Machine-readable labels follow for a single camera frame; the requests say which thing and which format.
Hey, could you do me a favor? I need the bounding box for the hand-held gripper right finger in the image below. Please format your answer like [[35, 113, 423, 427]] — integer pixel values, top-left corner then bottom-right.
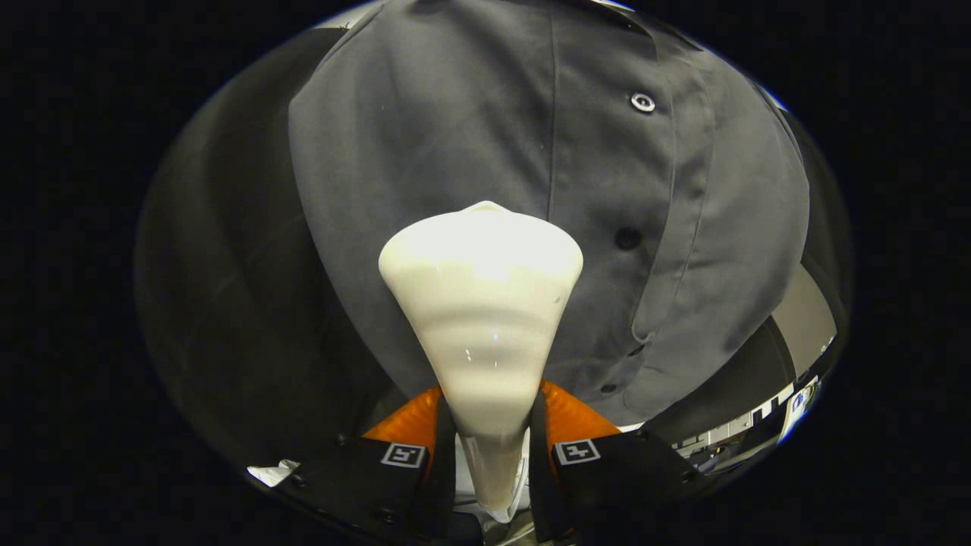
[[529, 381, 710, 541]]

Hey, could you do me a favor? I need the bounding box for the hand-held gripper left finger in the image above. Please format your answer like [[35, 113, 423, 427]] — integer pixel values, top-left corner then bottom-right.
[[269, 387, 458, 543]]

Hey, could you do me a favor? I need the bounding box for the grey button shirt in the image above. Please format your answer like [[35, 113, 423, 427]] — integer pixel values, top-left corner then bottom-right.
[[287, 0, 811, 425]]

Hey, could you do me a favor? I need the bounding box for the grey cabinet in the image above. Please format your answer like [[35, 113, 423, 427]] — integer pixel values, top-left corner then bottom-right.
[[770, 264, 837, 376]]

